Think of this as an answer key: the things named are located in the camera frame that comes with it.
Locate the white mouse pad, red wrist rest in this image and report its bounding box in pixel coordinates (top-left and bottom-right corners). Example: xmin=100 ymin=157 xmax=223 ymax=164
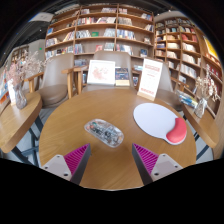
xmin=133 ymin=102 xmax=188 ymax=146

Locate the transparent computer mouse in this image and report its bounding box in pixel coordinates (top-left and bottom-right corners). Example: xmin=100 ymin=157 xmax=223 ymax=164
xmin=83 ymin=118 xmax=125 ymax=148

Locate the white framed picture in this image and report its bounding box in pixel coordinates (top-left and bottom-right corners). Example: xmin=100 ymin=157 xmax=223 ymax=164
xmin=86 ymin=59 xmax=116 ymax=87

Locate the glass vase with dried flowers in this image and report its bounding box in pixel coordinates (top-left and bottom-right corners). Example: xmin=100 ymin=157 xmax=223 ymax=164
xmin=193 ymin=63 xmax=222 ymax=119

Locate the round wooden side table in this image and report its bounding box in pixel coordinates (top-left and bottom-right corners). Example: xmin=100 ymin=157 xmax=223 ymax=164
xmin=181 ymin=103 xmax=220 ymax=161
xmin=0 ymin=91 xmax=44 ymax=166

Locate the white sign on wooden base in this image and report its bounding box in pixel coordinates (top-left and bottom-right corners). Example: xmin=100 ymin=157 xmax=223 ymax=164
xmin=136 ymin=58 xmax=164 ymax=102

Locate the beige armchair with wooden arms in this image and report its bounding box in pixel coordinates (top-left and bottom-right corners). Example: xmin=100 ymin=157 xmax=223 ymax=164
xmin=24 ymin=53 xmax=88 ymax=108
xmin=77 ymin=50 xmax=143 ymax=94
xmin=156 ymin=63 xmax=184 ymax=113

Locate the white ceiling light panel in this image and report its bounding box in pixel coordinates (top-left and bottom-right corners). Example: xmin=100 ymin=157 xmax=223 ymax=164
xmin=28 ymin=12 xmax=54 ymax=24

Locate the curved wooden bookshelf unit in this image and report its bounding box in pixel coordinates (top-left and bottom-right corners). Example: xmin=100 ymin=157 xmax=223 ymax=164
xmin=153 ymin=15 xmax=223 ymax=116

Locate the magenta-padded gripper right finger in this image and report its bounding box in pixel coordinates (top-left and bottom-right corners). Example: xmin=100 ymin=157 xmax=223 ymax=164
xmin=131 ymin=143 xmax=184 ymax=186

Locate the dark cover book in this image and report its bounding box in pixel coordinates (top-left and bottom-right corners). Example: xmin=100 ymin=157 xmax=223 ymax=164
xmin=114 ymin=67 xmax=131 ymax=87

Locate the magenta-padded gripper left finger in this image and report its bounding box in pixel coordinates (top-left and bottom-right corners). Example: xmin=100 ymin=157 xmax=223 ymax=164
xmin=41 ymin=143 xmax=92 ymax=186

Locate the distant wooden shelf unit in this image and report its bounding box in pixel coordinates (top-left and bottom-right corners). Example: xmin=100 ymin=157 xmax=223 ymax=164
xmin=11 ymin=44 xmax=29 ymax=64

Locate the yellow poster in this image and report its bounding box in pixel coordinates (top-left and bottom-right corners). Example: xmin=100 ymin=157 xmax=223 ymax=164
xmin=203 ymin=35 xmax=220 ymax=61

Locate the small white card sign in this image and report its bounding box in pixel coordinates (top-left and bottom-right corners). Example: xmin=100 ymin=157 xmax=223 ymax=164
xmin=6 ymin=79 xmax=17 ymax=107

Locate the stack of colourful books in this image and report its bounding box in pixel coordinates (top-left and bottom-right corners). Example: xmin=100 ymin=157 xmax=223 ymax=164
xmin=176 ymin=89 xmax=199 ymax=109

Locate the glass vase with pink flowers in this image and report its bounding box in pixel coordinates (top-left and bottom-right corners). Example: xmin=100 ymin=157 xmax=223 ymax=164
xmin=6 ymin=49 xmax=51 ymax=110

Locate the wide wooden bookshelf unit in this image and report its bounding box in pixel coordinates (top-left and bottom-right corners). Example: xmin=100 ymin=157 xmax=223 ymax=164
xmin=44 ymin=3 xmax=156 ymax=68

